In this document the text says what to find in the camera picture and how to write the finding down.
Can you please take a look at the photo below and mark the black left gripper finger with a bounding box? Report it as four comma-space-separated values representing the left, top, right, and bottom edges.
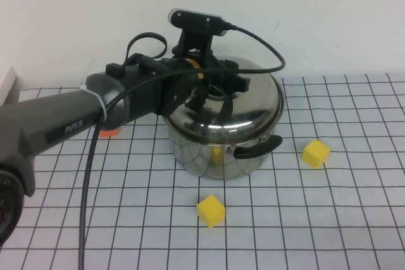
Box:
218, 58, 240, 72
221, 72, 251, 94

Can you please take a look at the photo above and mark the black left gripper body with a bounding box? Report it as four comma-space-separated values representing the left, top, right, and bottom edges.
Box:
196, 56, 228, 90

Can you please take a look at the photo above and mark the stainless steel lid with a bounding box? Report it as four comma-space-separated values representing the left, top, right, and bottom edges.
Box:
164, 56, 284, 140

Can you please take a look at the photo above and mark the stainless steel pot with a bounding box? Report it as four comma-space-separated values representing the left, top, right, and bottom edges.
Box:
169, 92, 285, 181

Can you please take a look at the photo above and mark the yellow foam cube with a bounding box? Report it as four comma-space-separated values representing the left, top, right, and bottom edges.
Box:
196, 194, 227, 229
301, 139, 331, 169

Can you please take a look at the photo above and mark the white zip tie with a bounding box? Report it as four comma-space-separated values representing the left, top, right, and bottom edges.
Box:
78, 83, 109, 123

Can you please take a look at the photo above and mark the grid-patterned white tablecloth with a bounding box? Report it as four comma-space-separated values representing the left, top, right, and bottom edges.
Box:
0, 72, 405, 270

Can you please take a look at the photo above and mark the white grey board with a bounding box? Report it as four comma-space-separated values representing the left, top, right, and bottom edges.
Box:
0, 66, 20, 104

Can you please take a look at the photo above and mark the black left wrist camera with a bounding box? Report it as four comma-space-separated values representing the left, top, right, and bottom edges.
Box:
167, 8, 229, 59

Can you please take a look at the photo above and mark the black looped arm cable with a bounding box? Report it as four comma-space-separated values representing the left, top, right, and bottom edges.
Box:
125, 32, 168, 62

